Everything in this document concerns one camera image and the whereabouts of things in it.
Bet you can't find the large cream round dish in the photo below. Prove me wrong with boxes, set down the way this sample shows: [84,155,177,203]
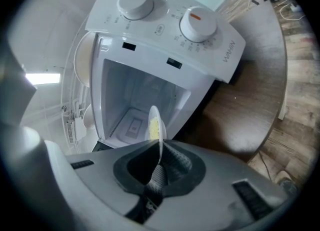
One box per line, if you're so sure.
[73,31,97,88]

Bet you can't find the black floor cable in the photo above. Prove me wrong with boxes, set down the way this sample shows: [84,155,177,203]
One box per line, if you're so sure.
[258,149,274,180]

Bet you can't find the white table leg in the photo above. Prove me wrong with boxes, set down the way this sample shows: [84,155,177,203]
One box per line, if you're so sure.
[277,96,288,121]

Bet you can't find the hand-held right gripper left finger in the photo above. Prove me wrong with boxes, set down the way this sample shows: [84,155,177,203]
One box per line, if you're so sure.
[65,139,161,227]

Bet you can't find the small cream round dish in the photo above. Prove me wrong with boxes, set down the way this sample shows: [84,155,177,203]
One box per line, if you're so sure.
[83,104,97,130]

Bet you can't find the rectangular ceiling light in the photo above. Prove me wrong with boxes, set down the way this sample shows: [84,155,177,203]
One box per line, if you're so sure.
[24,72,62,85]

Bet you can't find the white knob with orange mark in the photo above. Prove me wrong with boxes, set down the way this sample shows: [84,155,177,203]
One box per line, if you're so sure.
[117,0,154,21]
[178,6,218,43]

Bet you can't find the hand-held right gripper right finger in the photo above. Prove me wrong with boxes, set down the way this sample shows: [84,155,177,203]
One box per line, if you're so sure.
[143,139,297,231]

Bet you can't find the white plate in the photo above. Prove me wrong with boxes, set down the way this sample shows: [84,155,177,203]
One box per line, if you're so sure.
[144,105,168,166]

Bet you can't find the white air conditioner unit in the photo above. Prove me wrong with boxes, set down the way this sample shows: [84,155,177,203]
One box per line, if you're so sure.
[66,117,87,144]

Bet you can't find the white cable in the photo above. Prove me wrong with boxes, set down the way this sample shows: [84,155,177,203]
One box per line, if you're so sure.
[279,0,305,21]

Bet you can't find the yellow food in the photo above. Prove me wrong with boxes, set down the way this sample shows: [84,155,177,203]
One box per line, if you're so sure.
[148,116,161,141]

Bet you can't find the white microwave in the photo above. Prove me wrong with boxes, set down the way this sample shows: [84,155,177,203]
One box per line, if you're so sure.
[84,0,247,155]

